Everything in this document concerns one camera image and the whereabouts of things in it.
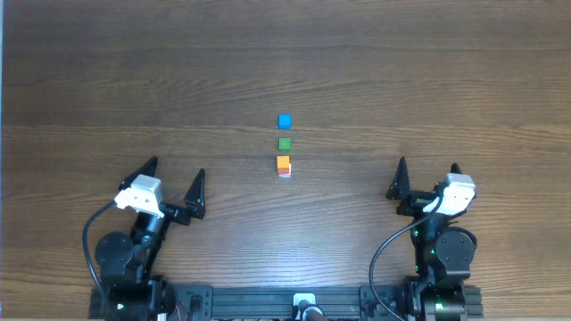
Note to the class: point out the blue cube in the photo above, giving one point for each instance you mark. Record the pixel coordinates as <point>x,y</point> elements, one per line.
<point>284,121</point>

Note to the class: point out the green cube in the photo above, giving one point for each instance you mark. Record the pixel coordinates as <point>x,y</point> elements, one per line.
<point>284,144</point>

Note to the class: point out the red cube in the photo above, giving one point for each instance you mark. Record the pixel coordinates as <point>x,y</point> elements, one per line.
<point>283,172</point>

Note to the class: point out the mounting rail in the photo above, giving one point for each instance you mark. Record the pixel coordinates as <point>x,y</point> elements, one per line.
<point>254,303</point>

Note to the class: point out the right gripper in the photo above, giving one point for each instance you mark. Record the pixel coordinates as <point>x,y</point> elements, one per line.
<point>415,206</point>

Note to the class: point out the orange cube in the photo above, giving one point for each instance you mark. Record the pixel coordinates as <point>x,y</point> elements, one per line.
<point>283,162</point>

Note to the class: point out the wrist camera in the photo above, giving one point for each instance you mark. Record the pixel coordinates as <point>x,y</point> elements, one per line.
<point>455,191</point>
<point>143,194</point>

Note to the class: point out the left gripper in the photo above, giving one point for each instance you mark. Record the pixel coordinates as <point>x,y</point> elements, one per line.
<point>178,215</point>

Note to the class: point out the white cube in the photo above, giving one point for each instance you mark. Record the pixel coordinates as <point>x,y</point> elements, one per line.
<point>285,176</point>

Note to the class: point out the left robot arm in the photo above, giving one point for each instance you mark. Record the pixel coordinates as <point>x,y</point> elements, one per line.
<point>129,263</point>

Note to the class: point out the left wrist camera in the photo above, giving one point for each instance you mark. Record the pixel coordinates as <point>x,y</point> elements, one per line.
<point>143,194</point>

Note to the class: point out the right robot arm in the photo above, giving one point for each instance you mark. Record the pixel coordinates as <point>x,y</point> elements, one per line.
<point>450,254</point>

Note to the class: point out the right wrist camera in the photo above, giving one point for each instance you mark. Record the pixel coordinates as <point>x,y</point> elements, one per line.
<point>455,191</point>

